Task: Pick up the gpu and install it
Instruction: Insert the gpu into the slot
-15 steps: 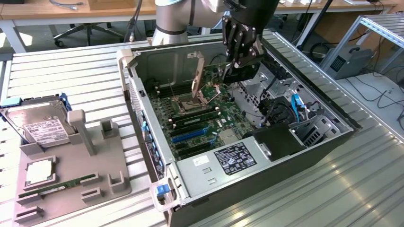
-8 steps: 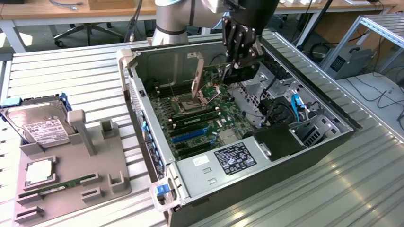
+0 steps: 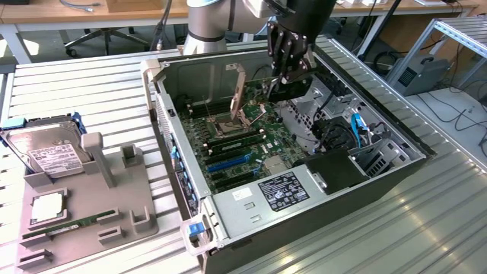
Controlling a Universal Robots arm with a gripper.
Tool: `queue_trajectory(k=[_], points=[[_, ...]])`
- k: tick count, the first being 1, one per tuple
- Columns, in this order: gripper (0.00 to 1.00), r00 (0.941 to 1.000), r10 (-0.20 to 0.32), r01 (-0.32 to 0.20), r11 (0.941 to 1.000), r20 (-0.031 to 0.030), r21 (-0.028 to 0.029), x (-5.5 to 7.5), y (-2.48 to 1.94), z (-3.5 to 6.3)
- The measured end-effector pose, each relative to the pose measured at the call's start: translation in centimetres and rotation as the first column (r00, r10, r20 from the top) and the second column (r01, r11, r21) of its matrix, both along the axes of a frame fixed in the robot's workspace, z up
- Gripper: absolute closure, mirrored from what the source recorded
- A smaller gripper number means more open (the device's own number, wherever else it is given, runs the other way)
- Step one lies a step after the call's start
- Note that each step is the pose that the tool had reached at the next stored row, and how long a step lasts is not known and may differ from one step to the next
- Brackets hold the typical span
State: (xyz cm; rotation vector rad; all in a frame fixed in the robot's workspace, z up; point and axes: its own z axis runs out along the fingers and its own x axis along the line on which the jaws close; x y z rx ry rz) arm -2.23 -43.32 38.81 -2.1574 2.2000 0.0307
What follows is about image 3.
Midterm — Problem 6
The aluminium frame rack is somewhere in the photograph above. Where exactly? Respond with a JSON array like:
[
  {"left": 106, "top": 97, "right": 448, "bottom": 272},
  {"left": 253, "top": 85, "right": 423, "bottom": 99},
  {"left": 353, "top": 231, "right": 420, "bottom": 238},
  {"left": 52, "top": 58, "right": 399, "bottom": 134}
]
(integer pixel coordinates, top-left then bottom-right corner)
[{"left": 393, "top": 15, "right": 487, "bottom": 90}]

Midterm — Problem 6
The perforated silver disk bay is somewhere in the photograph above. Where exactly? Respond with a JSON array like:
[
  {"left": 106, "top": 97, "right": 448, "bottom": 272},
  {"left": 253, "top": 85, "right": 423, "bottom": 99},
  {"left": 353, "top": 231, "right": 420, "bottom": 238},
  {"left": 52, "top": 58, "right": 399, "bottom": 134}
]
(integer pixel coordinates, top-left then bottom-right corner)
[{"left": 282, "top": 46, "right": 367, "bottom": 121}]

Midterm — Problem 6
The silver finned chipset heatsink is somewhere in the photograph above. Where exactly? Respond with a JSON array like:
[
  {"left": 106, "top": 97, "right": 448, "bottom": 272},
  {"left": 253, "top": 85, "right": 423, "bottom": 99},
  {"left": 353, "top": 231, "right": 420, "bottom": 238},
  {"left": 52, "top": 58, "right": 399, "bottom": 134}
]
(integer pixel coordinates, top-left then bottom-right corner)
[{"left": 262, "top": 158, "right": 286, "bottom": 175}]

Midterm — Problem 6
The open metal socket cover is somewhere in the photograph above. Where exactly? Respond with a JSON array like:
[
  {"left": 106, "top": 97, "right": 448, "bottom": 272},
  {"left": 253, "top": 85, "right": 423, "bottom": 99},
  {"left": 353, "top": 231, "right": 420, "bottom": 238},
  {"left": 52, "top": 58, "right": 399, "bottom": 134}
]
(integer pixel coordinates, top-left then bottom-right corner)
[{"left": 238, "top": 102, "right": 268, "bottom": 127}]

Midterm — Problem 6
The black stand pole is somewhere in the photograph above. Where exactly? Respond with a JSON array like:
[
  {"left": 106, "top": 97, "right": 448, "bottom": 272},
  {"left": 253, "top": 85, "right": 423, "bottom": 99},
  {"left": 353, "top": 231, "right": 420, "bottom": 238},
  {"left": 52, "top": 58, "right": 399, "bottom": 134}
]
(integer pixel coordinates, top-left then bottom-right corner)
[{"left": 356, "top": 0, "right": 403, "bottom": 63}]

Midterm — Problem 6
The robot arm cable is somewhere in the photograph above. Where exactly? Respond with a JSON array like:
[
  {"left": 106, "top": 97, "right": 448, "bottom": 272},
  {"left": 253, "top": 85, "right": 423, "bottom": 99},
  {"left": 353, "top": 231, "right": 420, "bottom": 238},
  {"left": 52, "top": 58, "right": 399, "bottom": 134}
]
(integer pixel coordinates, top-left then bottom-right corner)
[{"left": 149, "top": 0, "right": 174, "bottom": 53}]

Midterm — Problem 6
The open silver disk bay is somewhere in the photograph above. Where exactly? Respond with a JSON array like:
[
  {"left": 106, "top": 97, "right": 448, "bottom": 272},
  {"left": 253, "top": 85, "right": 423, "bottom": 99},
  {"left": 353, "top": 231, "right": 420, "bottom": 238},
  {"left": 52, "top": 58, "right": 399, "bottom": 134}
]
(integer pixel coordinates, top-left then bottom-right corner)
[{"left": 348, "top": 136, "right": 425, "bottom": 178}]

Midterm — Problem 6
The installed RAM stick with label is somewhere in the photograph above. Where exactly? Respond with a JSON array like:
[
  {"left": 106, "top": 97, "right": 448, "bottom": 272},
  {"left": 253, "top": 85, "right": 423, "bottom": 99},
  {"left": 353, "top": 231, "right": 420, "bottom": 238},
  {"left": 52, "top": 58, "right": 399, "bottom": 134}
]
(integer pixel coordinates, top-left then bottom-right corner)
[{"left": 209, "top": 136, "right": 264, "bottom": 152}]

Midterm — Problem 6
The blue data wire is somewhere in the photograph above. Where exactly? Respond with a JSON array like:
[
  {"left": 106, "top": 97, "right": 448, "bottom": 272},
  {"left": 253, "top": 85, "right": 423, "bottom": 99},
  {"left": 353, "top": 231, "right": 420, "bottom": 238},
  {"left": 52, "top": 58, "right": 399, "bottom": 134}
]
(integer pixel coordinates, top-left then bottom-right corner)
[{"left": 351, "top": 112, "right": 371, "bottom": 150}]

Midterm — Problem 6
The black Nvidia graphics card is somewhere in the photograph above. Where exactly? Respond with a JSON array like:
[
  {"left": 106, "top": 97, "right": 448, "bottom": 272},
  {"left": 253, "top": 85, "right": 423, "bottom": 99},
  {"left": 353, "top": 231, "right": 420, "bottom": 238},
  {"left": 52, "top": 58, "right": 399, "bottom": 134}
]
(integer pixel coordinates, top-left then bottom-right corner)
[{"left": 229, "top": 63, "right": 311, "bottom": 121}]

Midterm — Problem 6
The black plastic shroud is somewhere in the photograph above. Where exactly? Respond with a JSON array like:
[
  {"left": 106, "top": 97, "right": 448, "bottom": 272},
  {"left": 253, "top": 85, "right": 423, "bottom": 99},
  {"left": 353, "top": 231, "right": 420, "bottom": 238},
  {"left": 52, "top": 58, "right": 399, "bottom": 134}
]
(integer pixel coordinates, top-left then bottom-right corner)
[{"left": 290, "top": 149, "right": 371, "bottom": 195}]

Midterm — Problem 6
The black power wire bundle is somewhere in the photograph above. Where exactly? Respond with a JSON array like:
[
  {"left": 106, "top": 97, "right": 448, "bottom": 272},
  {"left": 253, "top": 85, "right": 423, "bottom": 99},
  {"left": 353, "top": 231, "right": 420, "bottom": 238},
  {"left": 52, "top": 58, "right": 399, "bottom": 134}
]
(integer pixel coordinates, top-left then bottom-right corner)
[{"left": 312, "top": 118, "right": 357, "bottom": 154}]

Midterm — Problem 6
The silver power supply with label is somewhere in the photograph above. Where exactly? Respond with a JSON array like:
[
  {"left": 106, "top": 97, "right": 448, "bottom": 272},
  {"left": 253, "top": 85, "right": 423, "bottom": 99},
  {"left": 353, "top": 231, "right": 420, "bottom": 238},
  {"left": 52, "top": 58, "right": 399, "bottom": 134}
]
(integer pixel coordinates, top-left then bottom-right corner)
[{"left": 209, "top": 163, "right": 328, "bottom": 240}]

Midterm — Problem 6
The wooden desk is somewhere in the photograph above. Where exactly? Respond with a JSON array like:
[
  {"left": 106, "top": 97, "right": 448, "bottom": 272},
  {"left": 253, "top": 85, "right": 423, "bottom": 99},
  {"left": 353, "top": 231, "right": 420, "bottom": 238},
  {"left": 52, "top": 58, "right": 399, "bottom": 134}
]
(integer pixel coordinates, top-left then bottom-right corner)
[
  {"left": 0, "top": 0, "right": 190, "bottom": 65},
  {"left": 327, "top": 0, "right": 479, "bottom": 30}
]

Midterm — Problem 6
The silver CPU chip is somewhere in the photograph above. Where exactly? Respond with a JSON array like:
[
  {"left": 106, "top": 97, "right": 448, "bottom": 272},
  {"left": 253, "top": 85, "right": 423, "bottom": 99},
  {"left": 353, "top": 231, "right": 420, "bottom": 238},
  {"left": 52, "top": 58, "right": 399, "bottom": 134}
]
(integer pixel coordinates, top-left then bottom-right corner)
[{"left": 29, "top": 195, "right": 66, "bottom": 223}]

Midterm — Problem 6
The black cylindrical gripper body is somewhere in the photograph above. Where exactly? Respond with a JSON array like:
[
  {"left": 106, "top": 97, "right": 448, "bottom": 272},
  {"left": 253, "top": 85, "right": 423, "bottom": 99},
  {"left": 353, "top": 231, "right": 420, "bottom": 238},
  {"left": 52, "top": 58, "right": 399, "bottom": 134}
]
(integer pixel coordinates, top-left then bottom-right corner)
[{"left": 261, "top": 0, "right": 337, "bottom": 45}]

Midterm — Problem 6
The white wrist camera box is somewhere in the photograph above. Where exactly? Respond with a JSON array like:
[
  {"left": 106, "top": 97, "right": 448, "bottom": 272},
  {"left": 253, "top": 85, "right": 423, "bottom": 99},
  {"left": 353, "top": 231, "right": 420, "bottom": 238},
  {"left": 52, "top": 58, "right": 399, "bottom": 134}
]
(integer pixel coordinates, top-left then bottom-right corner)
[{"left": 241, "top": 0, "right": 282, "bottom": 18}]

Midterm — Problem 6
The open black PC case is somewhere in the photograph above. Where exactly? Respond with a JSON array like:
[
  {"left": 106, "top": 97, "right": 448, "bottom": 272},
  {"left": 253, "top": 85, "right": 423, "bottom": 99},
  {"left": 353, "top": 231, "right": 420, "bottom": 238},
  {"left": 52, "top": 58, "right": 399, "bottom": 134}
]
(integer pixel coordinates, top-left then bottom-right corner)
[{"left": 140, "top": 41, "right": 437, "bottom": 274}]

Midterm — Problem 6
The grey control box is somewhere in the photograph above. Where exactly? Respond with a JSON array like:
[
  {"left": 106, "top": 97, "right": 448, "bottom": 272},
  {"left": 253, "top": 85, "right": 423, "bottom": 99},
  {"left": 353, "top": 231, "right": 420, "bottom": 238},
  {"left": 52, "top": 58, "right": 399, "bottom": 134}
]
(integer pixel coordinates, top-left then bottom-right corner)
[{"left": 385, "top": 53, "right": 452, "bottom": 97}]

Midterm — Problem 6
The green Dell motherboard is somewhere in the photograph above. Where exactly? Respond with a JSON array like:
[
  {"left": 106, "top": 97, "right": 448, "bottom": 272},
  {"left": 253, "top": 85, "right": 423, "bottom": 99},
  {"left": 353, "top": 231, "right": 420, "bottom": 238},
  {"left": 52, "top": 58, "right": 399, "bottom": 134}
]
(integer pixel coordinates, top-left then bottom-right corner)
[{"left": 177, "top": 95, "right": 309, "bottom": 192}]

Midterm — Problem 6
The CPU socket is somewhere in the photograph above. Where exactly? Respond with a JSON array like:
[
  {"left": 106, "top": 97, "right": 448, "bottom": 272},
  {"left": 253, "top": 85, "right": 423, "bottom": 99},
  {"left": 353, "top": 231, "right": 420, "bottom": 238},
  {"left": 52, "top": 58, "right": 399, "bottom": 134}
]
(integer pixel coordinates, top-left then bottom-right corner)
[{"left": 206, "top": 114, "right": 252, "bottom": 138}]

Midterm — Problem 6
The coiled black cable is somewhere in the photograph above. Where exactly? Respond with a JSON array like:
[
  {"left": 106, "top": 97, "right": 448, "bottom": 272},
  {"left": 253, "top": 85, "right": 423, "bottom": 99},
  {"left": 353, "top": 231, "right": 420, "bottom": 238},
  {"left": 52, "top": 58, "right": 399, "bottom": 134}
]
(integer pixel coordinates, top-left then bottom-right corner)
[{"left": 373, "top": 50, "right": 397, "bottom": 72}]

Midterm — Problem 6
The grey plastic parts rack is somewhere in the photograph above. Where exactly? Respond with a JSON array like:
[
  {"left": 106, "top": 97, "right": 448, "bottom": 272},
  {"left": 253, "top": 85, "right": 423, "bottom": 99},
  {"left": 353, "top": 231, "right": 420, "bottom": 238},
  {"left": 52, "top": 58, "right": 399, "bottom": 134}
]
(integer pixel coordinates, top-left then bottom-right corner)
[{"left": 17, "top": 132, "right": 160, "bottom": 272}]

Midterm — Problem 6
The loose green RAM stick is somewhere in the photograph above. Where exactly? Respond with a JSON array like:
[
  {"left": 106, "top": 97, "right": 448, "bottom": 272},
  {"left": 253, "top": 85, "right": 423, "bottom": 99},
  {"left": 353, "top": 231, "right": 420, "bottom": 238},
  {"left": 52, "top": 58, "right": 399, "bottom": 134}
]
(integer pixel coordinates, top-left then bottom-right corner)
[{"left": 21, "top": 209, "right": 116, "bottom": 240}]

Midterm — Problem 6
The blue expansion slot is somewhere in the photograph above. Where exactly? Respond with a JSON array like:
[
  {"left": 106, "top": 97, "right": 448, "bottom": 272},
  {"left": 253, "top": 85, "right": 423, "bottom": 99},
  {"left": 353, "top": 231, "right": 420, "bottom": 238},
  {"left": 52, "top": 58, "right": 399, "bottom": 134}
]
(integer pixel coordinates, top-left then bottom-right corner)
[{"left": 206, "top": 155, "right": 248, "bottom": 174}]

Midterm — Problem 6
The grey network cable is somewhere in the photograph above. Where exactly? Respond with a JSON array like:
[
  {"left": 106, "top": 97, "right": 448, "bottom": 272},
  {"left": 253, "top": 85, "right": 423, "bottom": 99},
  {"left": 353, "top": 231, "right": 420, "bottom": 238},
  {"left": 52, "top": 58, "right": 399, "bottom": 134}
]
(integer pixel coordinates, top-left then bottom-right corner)
[{"left": 58, "top": 0, "right": 102, "bottom": 13}]

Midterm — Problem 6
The office chair base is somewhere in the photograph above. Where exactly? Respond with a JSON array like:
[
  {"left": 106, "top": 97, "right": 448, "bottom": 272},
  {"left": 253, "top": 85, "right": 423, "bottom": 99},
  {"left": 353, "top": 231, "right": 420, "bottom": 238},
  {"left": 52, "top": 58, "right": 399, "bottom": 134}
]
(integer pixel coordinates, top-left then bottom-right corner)
[
  {"left": 62, "top": 26, "right": 149, "bottom": 57},
  {"left": 327, "top": 16, "right": 348, "bottom": 35}
]

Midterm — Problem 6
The hard disk in blue carrier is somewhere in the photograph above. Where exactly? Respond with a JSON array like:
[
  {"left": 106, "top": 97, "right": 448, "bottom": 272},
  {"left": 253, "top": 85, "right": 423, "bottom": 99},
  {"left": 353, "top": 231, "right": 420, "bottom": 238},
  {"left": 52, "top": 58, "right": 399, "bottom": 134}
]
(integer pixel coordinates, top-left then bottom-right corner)
[{"left": 0, "top": 112, "right": 94, "bottom": 180}]

